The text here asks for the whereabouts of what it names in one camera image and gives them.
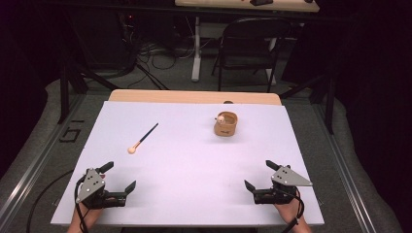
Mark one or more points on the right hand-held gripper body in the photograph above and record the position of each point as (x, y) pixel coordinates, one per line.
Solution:
(286, 179)

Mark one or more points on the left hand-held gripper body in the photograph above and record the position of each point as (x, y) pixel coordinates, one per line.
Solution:
(92, 189)

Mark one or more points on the person's left hand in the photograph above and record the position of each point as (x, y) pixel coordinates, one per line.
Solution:
(92, 216)

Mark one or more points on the person's right hand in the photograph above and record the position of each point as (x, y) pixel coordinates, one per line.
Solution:
(286, 212)

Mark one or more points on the white board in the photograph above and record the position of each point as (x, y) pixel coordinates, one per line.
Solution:
(181, 161)

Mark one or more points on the tan brush holder cup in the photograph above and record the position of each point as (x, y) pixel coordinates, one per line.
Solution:
(225, 128)

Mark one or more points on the beige-headed brush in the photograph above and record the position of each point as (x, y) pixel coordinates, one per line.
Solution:
(221, 119)

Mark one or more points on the black metal stand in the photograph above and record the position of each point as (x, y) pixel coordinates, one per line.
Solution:
(329, 103)
(64, 93)

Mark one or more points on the light wooden table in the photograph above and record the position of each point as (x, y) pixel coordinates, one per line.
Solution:
(194, 97)

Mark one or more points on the black folding chair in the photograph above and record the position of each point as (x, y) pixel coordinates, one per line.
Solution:
(256, 32)

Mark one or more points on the beige table with white legs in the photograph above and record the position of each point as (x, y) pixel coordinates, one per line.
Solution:
(226, 5)

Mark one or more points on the aluminium rail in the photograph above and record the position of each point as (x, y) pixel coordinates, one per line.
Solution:
(42, 158)
(343, 161)

